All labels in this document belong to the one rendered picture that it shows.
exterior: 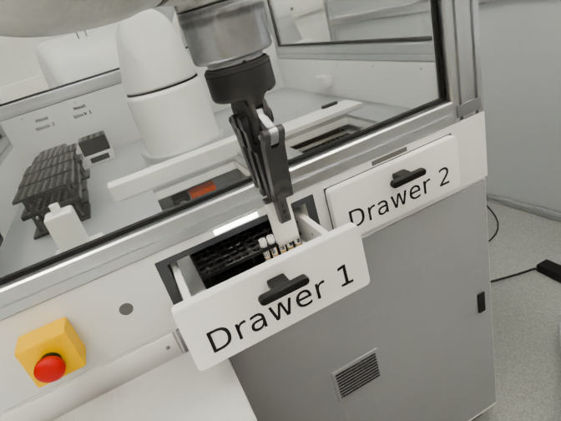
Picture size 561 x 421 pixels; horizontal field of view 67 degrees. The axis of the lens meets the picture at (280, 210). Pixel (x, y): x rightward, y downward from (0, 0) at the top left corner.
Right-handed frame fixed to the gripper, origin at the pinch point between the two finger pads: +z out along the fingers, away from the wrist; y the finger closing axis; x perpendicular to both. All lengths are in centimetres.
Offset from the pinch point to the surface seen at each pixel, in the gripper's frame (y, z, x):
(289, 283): -2.2, 8.4, 2.2
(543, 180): 81, 81, -152
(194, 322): 1.0, 9.7, 15.4
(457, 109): 16.1, 2.6, -45.1
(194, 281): 21.3, 16.1, 13.0
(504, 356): 31, 100, -71
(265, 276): 1.1, 7.9, 4.2
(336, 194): 14.4, 7.8, -15.3
